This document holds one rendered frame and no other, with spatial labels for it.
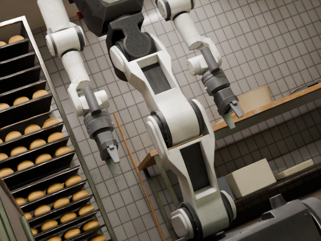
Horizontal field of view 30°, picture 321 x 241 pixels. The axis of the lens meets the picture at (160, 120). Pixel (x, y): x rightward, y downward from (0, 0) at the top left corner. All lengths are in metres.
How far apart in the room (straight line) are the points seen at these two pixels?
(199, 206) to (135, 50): 0.60
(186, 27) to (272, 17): 4.53
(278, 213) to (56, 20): 1.04
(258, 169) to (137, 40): 3.44
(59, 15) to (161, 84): 0.45
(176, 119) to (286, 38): 4.81
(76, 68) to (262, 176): 3.55
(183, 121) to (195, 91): 4.23
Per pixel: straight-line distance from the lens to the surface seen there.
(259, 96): 5.80
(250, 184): 5.44
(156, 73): 2.15
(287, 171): 5.69
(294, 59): 6.68
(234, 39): 6.54
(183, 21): 2.29
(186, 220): 2.10
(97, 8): 2.23
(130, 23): 2.22
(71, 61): 2.17
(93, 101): 2.05
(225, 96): 2.16
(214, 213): 2.10
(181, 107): 2.03
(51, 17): 2.24
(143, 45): 2.19
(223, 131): 5.34
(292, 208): 1.97
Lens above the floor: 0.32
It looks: 9 degrees up
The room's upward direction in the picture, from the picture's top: 24 degrees counter-clockwise
